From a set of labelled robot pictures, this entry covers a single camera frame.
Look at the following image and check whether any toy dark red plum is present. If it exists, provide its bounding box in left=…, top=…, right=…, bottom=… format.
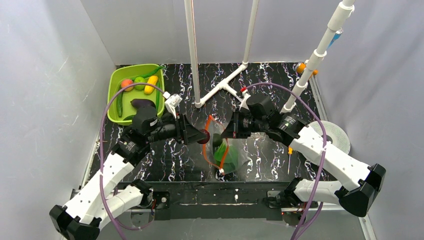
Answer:
left=198, top=129, right=210, bottom=145

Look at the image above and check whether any clear zip bag orange zipper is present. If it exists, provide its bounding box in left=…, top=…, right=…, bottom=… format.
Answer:
left=202, top=115, right=248, bottom=175

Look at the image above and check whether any toy bok choy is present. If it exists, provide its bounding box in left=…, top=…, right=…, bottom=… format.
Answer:
left=213, top=139, right=241, bottom=175

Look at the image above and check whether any toy purple eggplant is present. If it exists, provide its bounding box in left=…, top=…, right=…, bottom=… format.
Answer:
left=130, top=98, right=156, bottom=110

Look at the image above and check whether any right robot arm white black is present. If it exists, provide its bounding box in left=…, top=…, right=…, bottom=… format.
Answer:
left=221, top=94, right=387, bottom=217

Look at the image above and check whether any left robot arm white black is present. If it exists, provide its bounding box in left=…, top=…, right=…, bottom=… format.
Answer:
left=49, top=106, right=210, bottom=240

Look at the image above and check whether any black marble pattern mat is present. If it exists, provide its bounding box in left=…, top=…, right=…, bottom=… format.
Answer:
left=86, top=62, right=340, bottom=183

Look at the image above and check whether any toy yellow corn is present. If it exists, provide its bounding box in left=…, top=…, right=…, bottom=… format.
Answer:
left=144, top=75, right=159, bottom=95

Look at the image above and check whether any green plastic basin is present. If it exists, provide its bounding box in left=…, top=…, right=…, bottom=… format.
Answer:
left=107, top=63, right=165, bottom=126

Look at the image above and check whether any toy green lime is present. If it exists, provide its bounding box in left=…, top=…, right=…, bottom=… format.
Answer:
left=133, top=76, right=147, bottom=91

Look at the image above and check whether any toy green cucumber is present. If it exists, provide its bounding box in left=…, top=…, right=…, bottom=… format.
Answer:
left=115, top=91, right=123, bottom=118

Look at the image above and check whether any toy green chili pepper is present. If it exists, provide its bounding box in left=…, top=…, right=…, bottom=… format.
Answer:
left=131, top=66, right=165, bottom=81

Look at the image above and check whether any orange clamp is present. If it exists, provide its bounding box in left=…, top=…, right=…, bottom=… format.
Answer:
left=294, top=62, right=319, bottom=76

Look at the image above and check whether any toy peach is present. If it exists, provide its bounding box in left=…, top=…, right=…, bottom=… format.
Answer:
left=120, top=78, right=134, bottom=92

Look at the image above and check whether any white filament spool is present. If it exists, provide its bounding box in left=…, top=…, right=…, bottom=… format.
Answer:
left=321, top=120, right=351, bottom=154

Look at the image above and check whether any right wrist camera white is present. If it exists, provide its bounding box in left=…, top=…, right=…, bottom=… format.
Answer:
left=239, top=87, right=251, bottom=112

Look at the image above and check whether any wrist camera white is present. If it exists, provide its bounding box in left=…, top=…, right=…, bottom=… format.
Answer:
left=163, top=91, right=182, bottom=119
left=239, top=87, right=251, bottom=112

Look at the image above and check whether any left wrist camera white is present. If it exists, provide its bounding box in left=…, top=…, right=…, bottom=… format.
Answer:
left=163, top=91, right=182, bottom=119

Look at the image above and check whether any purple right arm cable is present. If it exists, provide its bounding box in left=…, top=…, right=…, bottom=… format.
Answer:
left=240, top=82, right=328, bottom=240

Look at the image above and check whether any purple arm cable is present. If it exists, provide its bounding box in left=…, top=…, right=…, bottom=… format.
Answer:
left=240, top=82, right=328, bottom=240
left=98, top=82, right=167, bottom=240

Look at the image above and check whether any yellow handle screwdriver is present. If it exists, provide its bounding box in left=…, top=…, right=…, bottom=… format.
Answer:
left=287, top=146, right=293, bottom=175

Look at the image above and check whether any aluminium rail frame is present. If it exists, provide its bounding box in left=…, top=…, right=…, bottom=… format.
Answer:
left=61, top=74, right=378, bottom=240

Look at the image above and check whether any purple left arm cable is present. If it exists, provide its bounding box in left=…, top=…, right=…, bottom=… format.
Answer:
left=98, top=82, right=167, bottom=240

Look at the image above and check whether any white PVC pipe frame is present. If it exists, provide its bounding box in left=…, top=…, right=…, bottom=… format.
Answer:
left=183, top=0, right=356, bottom=115

